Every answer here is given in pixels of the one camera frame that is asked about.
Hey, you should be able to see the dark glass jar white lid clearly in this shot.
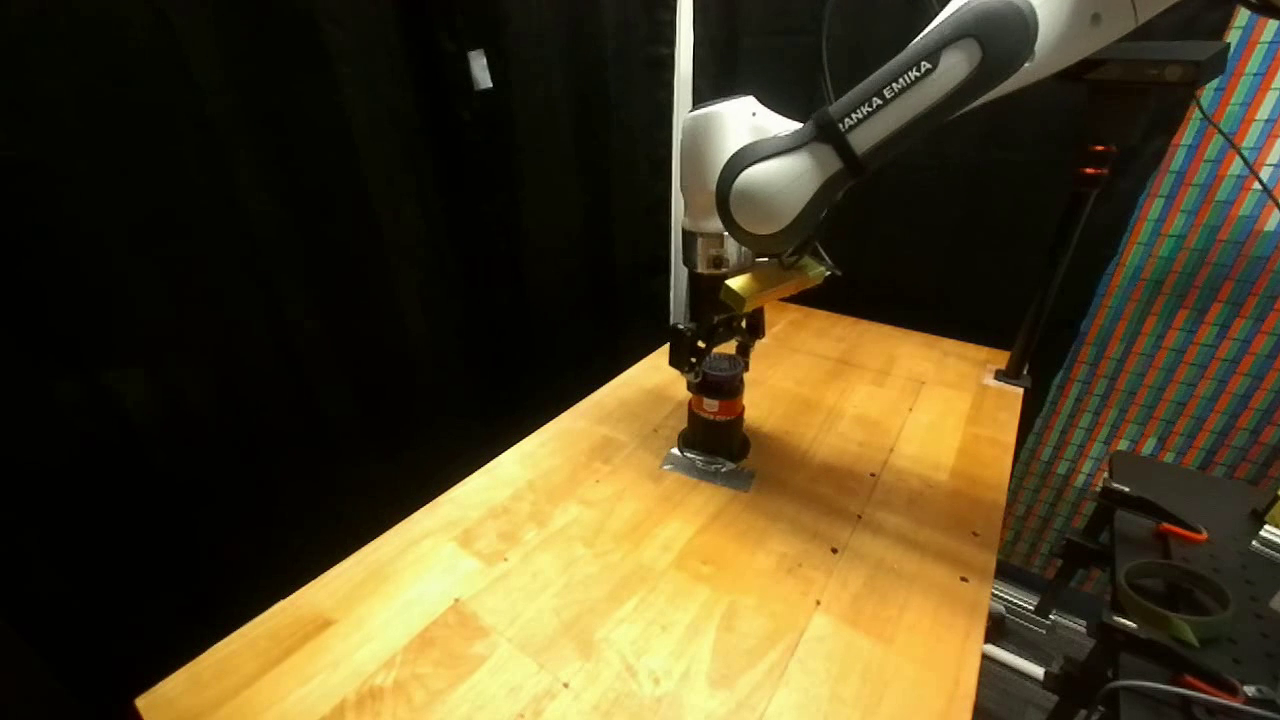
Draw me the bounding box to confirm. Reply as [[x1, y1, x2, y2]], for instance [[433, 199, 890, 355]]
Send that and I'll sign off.
[[675, 351, 750, 462]]

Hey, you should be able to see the black tripod stand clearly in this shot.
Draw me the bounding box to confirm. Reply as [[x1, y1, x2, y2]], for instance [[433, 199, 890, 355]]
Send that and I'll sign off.
[[994, 126, 1121, 386]]

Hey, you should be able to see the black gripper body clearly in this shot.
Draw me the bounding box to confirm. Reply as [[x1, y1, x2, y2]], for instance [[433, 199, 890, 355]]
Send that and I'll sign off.
[[685, 262, 767, 340]]

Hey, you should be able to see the colourful striped cloth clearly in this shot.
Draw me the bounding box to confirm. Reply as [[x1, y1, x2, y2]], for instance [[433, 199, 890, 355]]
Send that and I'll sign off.
[[1005, 4, 1280, 580]]

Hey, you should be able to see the white vertical pole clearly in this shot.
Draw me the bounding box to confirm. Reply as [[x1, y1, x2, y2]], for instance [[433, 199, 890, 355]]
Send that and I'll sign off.
[[662, 0, 700, 337]]

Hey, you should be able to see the aluminium rail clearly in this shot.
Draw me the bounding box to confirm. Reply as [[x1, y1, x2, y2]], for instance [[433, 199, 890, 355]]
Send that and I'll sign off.
[[980, 573, 1086, 687]]

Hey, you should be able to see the black mounting platform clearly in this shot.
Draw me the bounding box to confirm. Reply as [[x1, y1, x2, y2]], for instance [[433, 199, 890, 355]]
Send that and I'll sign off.
[[1045, 447, 1280, 720]]

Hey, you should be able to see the black curtain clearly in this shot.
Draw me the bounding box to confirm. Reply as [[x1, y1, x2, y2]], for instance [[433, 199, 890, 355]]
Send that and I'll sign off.
[[0, 0, 1203, 670]]

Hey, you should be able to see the orange black clamp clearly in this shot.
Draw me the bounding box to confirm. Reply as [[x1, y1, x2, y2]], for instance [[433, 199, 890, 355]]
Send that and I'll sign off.
[[1092, 488, 1217, 553]]

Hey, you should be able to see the pale masking tape roll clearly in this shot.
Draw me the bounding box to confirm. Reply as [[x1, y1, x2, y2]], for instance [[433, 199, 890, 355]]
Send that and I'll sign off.
[[1115, 556, 1239, 648]]

